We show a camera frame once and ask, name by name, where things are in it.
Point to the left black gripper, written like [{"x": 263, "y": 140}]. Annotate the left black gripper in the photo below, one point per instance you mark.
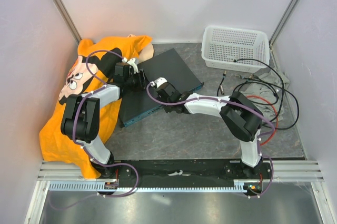
[{"x": 143, "y": 84}]

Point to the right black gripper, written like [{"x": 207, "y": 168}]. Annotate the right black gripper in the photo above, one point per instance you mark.
[{"x": 167, "y": 109}]

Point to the dark blue network switch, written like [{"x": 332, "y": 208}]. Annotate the dark blue network switch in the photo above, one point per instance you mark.
[{"x": 172, "y": 78}]

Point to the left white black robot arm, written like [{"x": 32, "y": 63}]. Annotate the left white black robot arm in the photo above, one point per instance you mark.
[{"x": 81, "y": 118}]

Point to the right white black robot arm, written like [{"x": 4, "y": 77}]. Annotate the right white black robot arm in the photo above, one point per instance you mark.
[{"x": 241, "y": 117}]

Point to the peach fabric hat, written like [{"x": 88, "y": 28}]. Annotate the peach fabric hat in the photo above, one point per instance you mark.
[{"x": 143, "y": 47}]

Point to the orange mickey mouse cloth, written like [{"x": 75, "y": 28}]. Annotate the orange mickey mouse cloth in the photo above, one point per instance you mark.
[{"x": 94, "y": 65}]

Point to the white plastic basket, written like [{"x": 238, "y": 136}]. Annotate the white plastic basket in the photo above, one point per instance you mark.
[{"x": 235, "y": 49}]

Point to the grey cloth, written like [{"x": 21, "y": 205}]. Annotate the grey cloth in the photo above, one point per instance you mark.
[{"x": 262, "y": 91}]

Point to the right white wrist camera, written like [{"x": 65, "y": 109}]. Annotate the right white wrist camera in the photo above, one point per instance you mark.
[{"x": 158, "y": 82}]

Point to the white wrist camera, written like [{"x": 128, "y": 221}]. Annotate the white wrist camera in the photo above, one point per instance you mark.
[
  {"x": 133, "y": 62},
  {"x": 158, "y": 82}
]

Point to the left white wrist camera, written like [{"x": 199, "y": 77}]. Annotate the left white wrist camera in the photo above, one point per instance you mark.
[{"x": 133, "y": 62}]

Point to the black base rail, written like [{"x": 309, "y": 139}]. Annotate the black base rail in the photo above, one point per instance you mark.
[{"x": 185, "y": 172}]

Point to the white slotted cable duct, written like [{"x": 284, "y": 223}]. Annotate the white slotted cable duct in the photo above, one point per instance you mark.
[{"x": 105, "y": 187}]

